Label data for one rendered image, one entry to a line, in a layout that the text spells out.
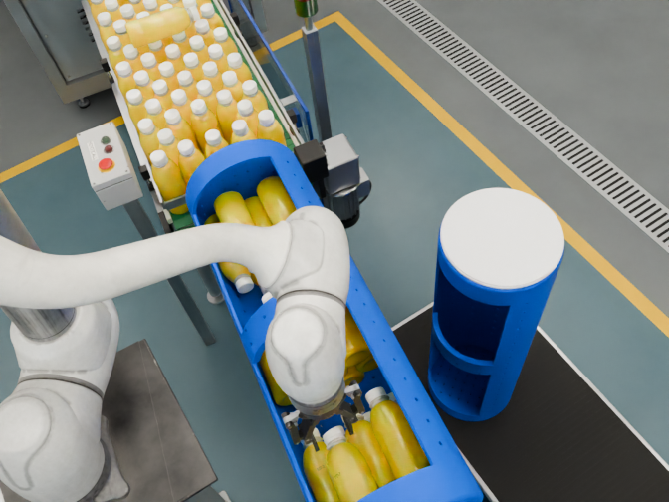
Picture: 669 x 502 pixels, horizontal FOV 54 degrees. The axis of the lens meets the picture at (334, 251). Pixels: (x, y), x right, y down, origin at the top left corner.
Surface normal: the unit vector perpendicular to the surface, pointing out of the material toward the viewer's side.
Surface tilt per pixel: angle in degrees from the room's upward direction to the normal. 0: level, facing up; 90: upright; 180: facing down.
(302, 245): 28
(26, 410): 9
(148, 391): 4
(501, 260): 0
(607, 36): 0
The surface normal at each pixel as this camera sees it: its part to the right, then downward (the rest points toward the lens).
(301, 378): -0.04, 0.74
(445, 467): 0.50, -0.66
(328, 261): 0.44, -0.43
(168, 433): -0.02, -0.57
